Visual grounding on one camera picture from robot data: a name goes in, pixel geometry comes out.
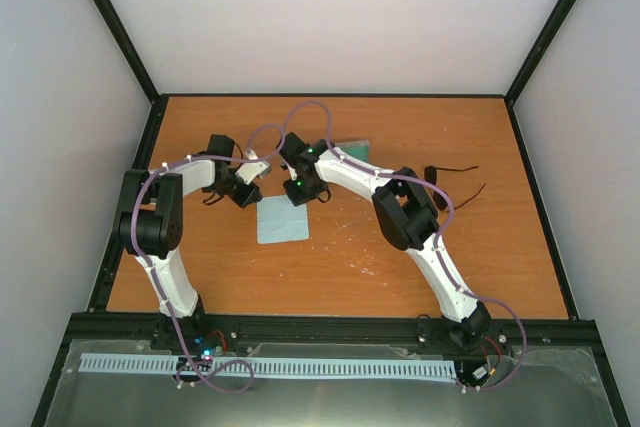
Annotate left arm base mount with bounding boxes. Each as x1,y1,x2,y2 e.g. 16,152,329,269
150,314,240,354

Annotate black aluminium frame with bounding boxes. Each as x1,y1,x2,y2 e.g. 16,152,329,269
32,0,630,426

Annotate purple cable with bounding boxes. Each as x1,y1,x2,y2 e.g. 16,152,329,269
282,100,529,393
130,125,282,394

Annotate light blue slotted cable duct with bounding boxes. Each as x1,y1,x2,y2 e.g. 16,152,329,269
77,353,457,383

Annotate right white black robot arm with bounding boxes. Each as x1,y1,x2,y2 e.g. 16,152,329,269
280,132,491,349

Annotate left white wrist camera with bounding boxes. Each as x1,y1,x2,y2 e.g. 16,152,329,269
236,149,271,185

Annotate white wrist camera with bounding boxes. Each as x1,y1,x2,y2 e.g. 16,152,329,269
236,149,271,185
280,159,297,180

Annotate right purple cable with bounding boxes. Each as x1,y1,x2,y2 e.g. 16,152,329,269
282,100,529,393

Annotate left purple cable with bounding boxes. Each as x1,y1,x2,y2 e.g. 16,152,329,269
130,125,282,394

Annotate black sunglasses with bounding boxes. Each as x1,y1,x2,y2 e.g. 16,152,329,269
423,165,487,212

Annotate light blue cleaning cloth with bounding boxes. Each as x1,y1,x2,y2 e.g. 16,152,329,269
257,195,310,245

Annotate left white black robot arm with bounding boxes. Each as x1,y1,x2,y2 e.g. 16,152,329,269
113,134,270,350

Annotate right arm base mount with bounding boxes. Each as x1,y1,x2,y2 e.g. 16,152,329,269
415,314,505,355

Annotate grey leather glasses case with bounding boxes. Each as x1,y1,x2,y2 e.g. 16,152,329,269
334,140,370,163

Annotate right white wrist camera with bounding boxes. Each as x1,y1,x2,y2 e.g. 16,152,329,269
280,159,297,180

